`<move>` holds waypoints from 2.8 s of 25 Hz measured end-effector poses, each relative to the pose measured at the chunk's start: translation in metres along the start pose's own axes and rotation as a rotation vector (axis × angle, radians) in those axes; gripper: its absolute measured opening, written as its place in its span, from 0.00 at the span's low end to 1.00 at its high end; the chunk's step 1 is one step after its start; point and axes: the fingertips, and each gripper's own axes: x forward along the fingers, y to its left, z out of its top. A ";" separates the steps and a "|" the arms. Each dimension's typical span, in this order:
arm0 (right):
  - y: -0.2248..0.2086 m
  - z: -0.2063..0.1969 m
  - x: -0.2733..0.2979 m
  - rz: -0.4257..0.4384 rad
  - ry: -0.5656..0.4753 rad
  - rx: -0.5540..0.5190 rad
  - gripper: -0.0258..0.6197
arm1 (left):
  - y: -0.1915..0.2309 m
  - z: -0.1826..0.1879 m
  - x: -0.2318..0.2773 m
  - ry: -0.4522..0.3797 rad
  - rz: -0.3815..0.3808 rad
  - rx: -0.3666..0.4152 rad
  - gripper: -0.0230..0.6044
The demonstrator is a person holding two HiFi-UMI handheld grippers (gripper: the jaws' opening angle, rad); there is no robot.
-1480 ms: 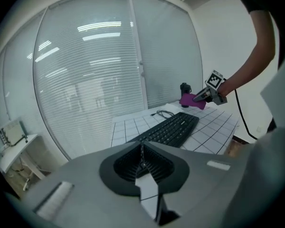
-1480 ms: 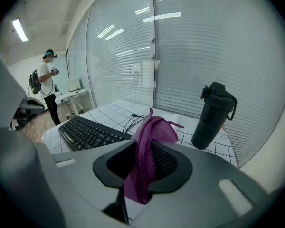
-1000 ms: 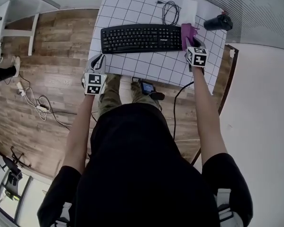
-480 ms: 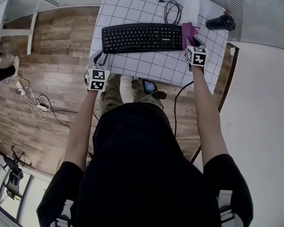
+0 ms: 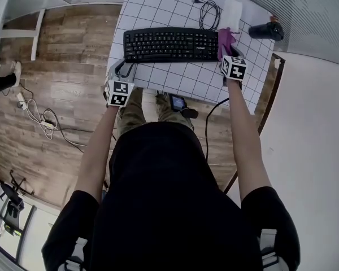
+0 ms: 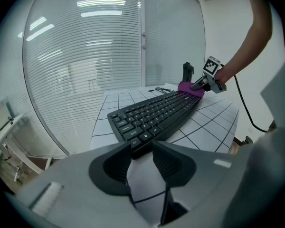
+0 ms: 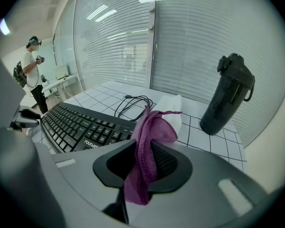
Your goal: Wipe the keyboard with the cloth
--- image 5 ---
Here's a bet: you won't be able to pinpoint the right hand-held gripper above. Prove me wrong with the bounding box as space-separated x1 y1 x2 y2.
218 45 248 87

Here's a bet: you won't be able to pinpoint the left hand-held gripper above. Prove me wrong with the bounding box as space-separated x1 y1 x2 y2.
103 58 137 107

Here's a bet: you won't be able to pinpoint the purple cloth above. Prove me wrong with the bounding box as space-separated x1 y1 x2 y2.
218 27 241 58

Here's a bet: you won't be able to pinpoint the black keyboard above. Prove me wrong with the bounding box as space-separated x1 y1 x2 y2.
123 27 220 64

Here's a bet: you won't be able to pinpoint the person's right forearm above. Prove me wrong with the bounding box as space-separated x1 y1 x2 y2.
227 79 272 200

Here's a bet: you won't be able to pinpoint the person's left forearm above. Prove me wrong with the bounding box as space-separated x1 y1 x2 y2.
73 104 125 197

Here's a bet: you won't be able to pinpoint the black bottle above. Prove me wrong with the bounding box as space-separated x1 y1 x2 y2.
247 21 285 42

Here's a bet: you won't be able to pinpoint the white paper sheet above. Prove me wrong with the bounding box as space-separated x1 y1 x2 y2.
220 0 244 30

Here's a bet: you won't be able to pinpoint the person's camouflage trousers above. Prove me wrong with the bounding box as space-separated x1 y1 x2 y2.
117 88 194 137

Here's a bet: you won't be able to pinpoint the white checked tablecloth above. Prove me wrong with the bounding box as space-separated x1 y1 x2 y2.
106 0 275 115

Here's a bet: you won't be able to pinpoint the black device with screen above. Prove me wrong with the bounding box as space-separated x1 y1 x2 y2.
169 93 187 112

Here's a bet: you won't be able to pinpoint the glass partition with blinds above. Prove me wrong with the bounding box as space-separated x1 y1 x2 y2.
220 0 339 67

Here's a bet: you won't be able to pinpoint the person's black shirt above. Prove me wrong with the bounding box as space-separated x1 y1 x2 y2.
41 121 300 271

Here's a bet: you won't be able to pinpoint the black office chair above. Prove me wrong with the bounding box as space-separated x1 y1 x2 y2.
0 169 36 238

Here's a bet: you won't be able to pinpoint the black coiled cable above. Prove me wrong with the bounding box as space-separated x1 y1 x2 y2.
192 0 223 31

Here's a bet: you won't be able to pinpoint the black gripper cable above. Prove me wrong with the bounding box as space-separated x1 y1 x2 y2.
205 97 229 163

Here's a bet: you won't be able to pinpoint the black floor cable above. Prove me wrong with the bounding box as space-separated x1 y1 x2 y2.
42 108 87 154

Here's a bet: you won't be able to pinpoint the white floor cable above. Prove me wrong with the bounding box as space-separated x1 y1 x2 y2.
19 99 59 141

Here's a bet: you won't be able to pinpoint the grey backpack strap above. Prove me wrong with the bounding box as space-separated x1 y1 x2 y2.
64 237 88 271
259 229 289 271

